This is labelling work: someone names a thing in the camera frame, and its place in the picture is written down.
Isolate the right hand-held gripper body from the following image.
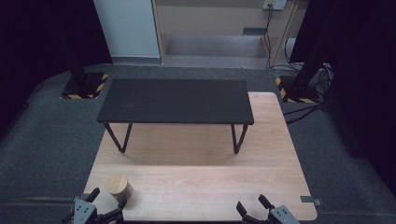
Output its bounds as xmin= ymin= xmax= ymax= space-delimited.
xmin=241 ymin=203 xmax=302 ymax=224

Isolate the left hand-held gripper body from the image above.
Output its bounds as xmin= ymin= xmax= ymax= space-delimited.
xmin=61 ymin=195 xmax=125 ymax=224

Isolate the round wooden block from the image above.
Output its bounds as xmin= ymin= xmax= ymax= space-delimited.
xmin=106 ymin=173 xmax=134 ymax=202

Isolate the grey tape strip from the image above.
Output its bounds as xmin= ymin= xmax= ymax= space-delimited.
xmin=300 ymin=195 xmax=323 ymax=206

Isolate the black stand with striped base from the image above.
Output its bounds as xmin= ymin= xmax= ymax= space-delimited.
xmin=59 ymin=43 xmax=109 ymax=101
xmin=275 ymin=0 xmax=344 ymax=105

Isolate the black metal-legged shelf riser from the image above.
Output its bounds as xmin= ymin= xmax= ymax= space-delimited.
xmin=95 ymin=77 xmax=255 ymax=155

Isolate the dark curtain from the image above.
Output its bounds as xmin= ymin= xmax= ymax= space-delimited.
xmin=0 ymin=0 xmax=114 ymax=138
xmin=289 ymin=0 xmax=396 ymax=197

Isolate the white cabinet panel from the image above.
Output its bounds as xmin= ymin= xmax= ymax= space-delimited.
xmin=92 ymin=0 xmax=162 ymax=59

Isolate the light wooden shelf unit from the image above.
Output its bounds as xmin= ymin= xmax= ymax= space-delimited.
xmin=150 ymin=0 xmax=310 ymax=68

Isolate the white power strip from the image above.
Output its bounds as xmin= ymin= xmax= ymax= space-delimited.
xmin=262 ymin=0 xmax=288 ymax=11

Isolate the black floor cable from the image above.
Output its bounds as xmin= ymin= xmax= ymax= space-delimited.
xmin=282 ymin=101 xmax=329 ymax=127

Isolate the bundle of black cables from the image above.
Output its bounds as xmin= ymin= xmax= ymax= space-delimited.
xmin=311 ymin=63 xmax=335 ymax=97

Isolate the black power strip cable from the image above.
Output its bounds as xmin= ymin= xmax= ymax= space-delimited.
xmin=262 ymin=5 xmax=301 ymax=72

